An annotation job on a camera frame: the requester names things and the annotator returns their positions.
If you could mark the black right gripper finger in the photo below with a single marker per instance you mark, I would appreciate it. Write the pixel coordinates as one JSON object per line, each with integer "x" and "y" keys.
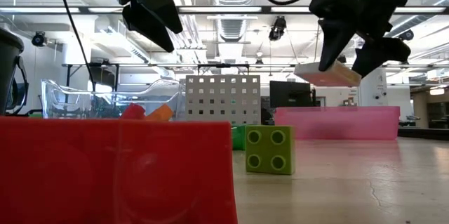
{"x": 382, "y": 53}
{"x": 335, "y": 41}

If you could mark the orange-backed card deck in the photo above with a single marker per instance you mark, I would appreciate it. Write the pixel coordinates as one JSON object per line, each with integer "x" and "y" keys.
{"x": 336, "y": 78}

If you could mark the clear plastic bin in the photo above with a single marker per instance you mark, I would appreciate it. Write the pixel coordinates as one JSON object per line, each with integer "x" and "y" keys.
{"x": 70, "y": 94}

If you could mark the lime green toy block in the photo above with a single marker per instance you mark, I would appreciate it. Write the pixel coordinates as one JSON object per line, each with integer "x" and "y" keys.
{"x": 270, "y": 150}

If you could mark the black ceiling spotlight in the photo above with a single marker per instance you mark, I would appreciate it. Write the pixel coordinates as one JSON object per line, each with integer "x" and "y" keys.
{"x": 38, "y": 38}
{"x": 407, "y": 35}
{"x": 278, "y": 28}

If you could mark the white round pillar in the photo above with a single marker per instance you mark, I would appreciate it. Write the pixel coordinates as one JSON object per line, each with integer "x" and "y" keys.
{"x": 373, "y": 88}

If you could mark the black monitor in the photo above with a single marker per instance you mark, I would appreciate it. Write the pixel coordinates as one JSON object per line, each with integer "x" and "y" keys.
{"x": 289, "y": 94}

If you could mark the black overhead light bar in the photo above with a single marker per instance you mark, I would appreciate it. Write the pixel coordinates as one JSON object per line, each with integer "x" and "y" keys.
{"x": 266, "y": 9}

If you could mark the pink translucent tray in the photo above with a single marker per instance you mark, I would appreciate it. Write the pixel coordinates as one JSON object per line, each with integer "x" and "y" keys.
{"x": 336, "y": 122}

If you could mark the white perforated bin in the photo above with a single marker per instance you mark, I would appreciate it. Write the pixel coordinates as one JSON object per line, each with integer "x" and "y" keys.
{"x": 207, "y": 95}

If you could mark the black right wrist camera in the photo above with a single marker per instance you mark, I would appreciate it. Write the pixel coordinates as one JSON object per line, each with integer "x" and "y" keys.
{"x": 333, "y": 3}

